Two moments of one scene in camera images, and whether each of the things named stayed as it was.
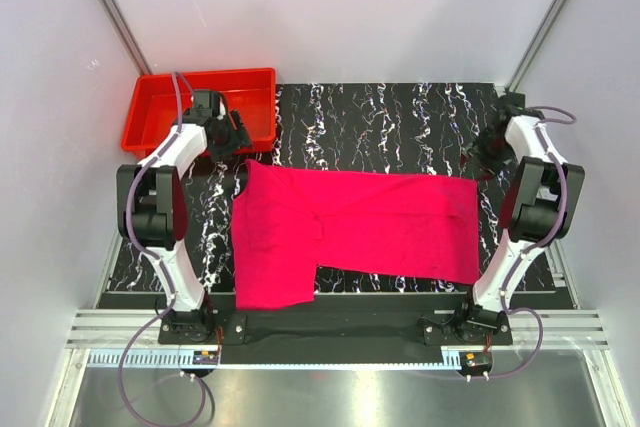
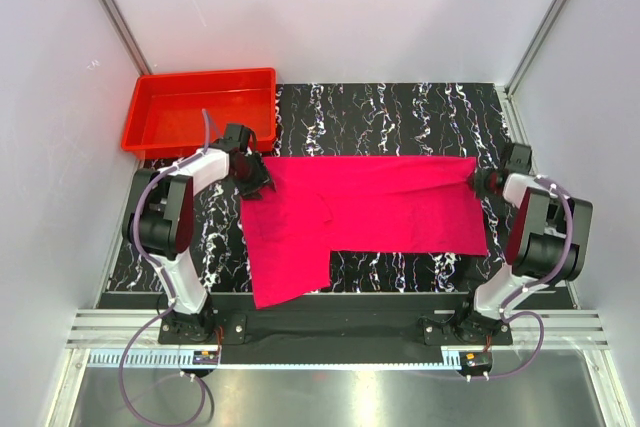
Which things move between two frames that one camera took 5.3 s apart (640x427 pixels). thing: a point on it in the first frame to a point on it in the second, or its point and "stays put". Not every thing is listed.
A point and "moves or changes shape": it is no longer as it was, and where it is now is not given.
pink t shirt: [293, 224] moves or changes shape
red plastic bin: [250, 92] stays put
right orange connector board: [478, 359] stays put
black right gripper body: [489, 152] to [480, 181]
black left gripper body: [232, 139] to [253, 176]
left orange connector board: [202, 357] stays put
